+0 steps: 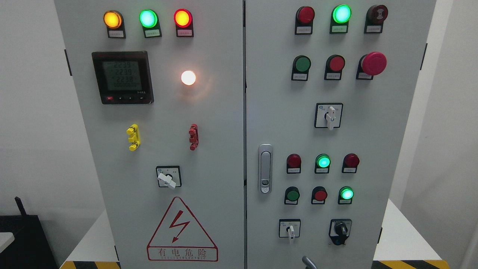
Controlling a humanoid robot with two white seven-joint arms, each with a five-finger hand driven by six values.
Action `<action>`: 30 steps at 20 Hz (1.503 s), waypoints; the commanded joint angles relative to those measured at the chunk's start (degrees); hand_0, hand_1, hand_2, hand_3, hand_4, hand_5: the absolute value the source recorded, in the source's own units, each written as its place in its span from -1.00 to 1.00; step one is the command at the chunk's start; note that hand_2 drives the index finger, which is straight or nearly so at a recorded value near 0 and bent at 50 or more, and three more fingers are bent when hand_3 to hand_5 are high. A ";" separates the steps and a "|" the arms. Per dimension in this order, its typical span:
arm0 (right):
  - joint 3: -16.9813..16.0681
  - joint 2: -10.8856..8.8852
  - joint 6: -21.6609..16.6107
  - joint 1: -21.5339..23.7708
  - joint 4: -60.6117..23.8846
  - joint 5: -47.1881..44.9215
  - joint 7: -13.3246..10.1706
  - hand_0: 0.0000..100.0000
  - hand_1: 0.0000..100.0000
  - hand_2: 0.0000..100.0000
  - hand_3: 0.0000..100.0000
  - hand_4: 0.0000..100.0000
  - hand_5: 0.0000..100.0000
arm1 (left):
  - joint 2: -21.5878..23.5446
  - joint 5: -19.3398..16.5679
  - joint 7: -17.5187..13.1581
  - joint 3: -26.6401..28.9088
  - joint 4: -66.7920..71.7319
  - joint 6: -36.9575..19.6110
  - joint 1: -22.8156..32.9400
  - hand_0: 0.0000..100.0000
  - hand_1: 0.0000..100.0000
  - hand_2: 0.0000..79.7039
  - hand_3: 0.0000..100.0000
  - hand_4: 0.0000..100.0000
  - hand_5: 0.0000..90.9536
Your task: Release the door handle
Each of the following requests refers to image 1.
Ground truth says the green indicator light top left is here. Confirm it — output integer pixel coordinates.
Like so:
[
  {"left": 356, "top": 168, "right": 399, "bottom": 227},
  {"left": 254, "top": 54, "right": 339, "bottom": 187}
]
[{"left": 139, "top": 9, "right": 162, "bottom": 38}]

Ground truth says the white lit indicator light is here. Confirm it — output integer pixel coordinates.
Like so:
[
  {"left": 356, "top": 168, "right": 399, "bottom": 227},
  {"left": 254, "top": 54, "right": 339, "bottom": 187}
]
[{"left": 181, "top": 70, "right": 196, "bottom": 86}]

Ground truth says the white selector switch upper right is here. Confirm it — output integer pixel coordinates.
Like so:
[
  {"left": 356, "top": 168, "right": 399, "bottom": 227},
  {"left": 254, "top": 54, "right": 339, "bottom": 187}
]
[{"left": 314, "top": 103, "right": 344, "bottom": 130}]

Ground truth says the silver door handle latch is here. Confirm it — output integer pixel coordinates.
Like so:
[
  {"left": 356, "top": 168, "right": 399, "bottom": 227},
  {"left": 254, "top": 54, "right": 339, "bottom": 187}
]
[{"left": 258, "top": 144, "right": 273, "bottom": 194}]

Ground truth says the white selector switch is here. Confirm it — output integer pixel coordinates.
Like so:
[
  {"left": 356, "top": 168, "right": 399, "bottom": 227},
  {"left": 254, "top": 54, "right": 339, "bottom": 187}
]
[
  {"left": 278, "top": 219, "right": 301, "bottom": 245},
  {"left": 314, "top": 103, "right": 344, "bottom": 130}
]

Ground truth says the black box at left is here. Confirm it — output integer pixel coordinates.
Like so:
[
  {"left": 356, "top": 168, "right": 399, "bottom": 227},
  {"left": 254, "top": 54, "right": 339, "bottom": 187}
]
[{"left": 0, "top": 197, "right": 58, "bottom": 269}]

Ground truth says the green push button lower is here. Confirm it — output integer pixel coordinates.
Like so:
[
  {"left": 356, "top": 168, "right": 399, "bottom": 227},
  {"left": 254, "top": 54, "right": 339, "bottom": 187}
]
[{"left": 284, "top": 186, "right": 300, "bottom": 205}]

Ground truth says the green push button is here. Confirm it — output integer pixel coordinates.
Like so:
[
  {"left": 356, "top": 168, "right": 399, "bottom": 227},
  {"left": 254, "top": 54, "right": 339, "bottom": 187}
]
[
  {"left": 284, "top": 186, "right": 300, "bottom": 205},
  {"left": 291, "top": 55, "right": 312, "bottom": 81}
]

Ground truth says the black digital power meter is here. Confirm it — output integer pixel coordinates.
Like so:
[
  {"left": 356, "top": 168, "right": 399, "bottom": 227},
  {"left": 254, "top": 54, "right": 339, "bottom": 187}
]
[{"left": 91, "top": 51, "right": 154, "bottom": 105}]

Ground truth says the white selector switch left door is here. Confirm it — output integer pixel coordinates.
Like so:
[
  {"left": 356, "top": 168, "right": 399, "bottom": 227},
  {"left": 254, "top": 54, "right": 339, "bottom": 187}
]
[{"left": 156, "top": 166, "right": 181, "bottom": 189}]

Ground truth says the grey right cabinet door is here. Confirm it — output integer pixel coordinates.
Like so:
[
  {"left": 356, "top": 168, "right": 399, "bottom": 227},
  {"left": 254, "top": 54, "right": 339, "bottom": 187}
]
[{"left": 245, "top": 0, "right": 436, "bottom": 269}]

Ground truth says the red push button lower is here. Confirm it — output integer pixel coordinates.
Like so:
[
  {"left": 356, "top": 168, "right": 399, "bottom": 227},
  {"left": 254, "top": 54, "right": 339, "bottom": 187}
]
[{"left": 311, "top": 186, "right": 328, "bottom": 205}]

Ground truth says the yellow terminal connector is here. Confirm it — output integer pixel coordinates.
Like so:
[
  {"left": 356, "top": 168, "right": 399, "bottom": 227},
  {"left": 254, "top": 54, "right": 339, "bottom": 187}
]
[{"left": 126, "top": 124, "right": 141, "bottom": 151}]

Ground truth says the green push button upper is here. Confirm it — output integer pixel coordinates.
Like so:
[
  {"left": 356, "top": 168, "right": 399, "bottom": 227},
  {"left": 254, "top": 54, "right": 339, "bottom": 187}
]
[{"left": 291, "top": 55, "right": 312, "bottom": 81}]

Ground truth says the red push button upper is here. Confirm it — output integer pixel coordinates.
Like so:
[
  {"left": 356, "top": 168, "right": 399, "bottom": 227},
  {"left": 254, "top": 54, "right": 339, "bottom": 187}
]
[{"left": 324, "top": 54, "right": 345, "bottom": 81}]

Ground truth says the red electrical warning sticker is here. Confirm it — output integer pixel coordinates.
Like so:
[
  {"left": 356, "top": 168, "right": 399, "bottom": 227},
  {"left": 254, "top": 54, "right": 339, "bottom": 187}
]
[{"left": 146, "top": 197, "right": 219, "bottom": 262}]

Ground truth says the red emergency stop button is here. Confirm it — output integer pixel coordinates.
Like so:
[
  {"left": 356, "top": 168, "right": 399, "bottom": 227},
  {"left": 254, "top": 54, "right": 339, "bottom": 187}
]
[{"left": 356, "top": 52, "right": 387, "bottom": 80}]

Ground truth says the red indicator light middle left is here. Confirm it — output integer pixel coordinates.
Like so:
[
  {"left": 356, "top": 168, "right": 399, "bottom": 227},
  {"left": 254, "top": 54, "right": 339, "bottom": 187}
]
[{"left": 286, "top": 154, "right": 302, "bottom": 174}]

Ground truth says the red indicator light middle right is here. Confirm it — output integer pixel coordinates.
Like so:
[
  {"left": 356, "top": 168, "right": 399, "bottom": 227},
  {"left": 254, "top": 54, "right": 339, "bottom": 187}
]
[{"left": 342, "top": 153, "right": 360, "bottom": 173}]

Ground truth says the red push button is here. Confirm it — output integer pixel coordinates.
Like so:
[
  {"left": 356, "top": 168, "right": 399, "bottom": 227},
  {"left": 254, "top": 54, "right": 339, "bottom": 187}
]
[
  {"left": 311, "top": 186, "right": 328, "bottom": 205},
  {"left": 324, "top": 54, "right": 345, "bottom": 81}
]

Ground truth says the red lit indicator light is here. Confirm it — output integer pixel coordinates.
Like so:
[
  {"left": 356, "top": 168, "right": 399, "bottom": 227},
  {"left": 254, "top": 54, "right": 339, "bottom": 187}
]
[{"left": 174, "top": 9, "right": 194, "bottom": 37}]

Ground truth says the grey left cabinet door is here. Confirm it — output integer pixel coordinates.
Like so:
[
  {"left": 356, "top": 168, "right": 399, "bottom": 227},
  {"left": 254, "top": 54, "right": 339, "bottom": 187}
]
[{"left": 55, "top": 0, "right": 244, "bottom": 269}]

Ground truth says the green lit indicator middle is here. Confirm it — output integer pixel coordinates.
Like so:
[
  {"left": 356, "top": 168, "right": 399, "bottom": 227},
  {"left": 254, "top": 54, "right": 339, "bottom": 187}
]
[{"left": 314, "top": 154, "right": 331, "bottom": 174}]

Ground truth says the green lit button lower right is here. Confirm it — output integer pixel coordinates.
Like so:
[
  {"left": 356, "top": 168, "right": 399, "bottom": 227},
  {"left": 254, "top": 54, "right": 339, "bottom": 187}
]
[{"left": 337, "top": 186, "right": 354, "bottom": 205}]

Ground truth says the grey cabinet door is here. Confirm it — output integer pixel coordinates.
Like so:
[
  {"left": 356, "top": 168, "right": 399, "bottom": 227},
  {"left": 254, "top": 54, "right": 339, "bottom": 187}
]
[
  {"left": 55, "top": 0, "right": 244, "bottom": 269},
  {"left": 245, "top": 0, "right": 436, "bottom": 269}
]

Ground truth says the amber indicator light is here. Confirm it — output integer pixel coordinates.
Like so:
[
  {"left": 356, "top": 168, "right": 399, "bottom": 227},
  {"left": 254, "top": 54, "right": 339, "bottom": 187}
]
[{"left": 103, "top": 10, "right": 126, "bottom": 39}]

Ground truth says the white selector switch lower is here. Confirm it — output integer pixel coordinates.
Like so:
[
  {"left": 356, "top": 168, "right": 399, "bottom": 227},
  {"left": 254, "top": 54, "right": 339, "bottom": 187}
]
[{"left": 278, "top": 219, "right": 301, "bottom": 245}]

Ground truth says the red indicator light top right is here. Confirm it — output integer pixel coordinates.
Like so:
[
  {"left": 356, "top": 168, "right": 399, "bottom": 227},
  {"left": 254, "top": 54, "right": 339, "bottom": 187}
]
[{"left": 294, "top": 6, "right": 315, "bottom": 35}]

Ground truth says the dark red buzzer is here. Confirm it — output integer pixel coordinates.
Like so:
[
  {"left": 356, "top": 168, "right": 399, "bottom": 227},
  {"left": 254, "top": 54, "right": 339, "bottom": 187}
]
[{"left": 364, "top": 4, "right": 389, "bottom": 34}]

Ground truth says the black selector switch lower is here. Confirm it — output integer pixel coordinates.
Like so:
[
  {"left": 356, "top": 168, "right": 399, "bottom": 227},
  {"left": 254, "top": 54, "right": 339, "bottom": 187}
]
[{"left": 328, "top": 219, "right": 353, "bottom": 245}]

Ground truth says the red terminal connector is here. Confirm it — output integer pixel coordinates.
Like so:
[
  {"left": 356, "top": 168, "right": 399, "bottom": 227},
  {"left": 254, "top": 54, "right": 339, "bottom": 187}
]
[{"left": 189, "top": 124, "right": 199, "bottom": 151}]

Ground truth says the green lit indicator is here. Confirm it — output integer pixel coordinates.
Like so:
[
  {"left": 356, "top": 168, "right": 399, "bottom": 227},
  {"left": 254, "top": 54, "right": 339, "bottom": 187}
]
[
  {"left": 329, "top": 4, "right": 352, "bottom": 34},
  {"left": 314, "top": 154, "right": 331, "bottom": 174}
]

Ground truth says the green lit indicator top right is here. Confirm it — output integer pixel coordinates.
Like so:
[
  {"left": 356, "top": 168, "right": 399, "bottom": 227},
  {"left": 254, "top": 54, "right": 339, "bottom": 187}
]
[{"left": 329, "top": 4, "right": 352, "bottom": 34}]

